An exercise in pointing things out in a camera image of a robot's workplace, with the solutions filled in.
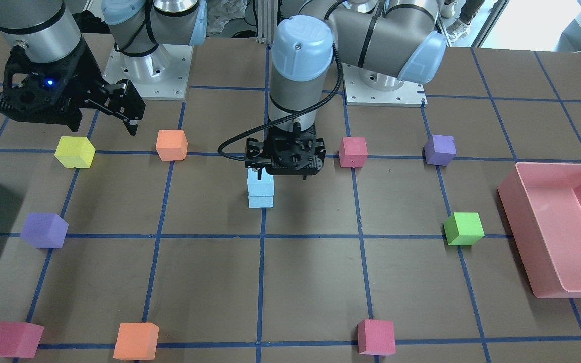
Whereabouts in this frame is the light blue block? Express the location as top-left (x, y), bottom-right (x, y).
top-left (248, 195), bottom-right (274, 208)
top-left (247, 168), bottom-right (275, 196)

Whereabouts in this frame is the yellow block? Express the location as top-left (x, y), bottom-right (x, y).
top-left (54, 136), bottom-right (95, 168)

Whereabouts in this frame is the orange block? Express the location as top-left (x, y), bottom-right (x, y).
top-left (155, 129), bottom-right (188, 161)
top-left (113, 322), bottom-right (159, 361)

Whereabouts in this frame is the purple block near bin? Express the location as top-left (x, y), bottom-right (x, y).
top-left (20, 212), bottom-right (69, 249)

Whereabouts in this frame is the purple far block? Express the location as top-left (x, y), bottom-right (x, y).
top-left (424, 134), bottom-right (457, 167)

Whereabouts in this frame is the green block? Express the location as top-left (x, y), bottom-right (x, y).
top-left (443, 212), bottom-right (485, 246)

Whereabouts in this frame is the pink block near bin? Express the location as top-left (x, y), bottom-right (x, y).
top-left (0, 321), bottom-right (44, 358)

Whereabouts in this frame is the pink plastic bin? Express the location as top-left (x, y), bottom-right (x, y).
top-left (498, 162), bottom-right (581, 298)

